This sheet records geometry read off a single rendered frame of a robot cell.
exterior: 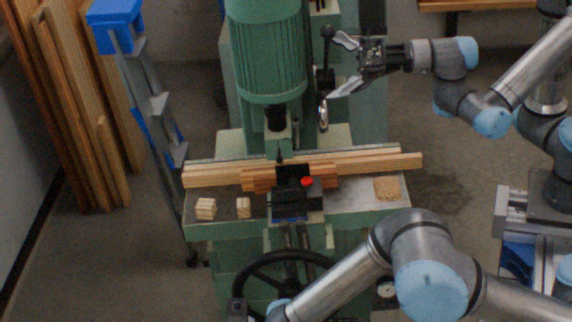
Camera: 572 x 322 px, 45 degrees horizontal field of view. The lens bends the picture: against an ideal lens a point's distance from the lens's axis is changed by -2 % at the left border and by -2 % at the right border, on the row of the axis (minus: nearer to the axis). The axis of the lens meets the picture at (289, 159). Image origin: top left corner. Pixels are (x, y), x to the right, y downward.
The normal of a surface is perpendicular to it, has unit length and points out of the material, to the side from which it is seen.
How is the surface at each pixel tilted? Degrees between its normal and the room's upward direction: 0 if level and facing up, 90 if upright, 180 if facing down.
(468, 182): 0
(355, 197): 0
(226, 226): 90
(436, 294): 86
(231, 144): 0
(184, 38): 90
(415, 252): 26
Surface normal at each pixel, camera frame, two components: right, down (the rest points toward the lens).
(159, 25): -0.04, 0.61
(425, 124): -0.08, -0.79
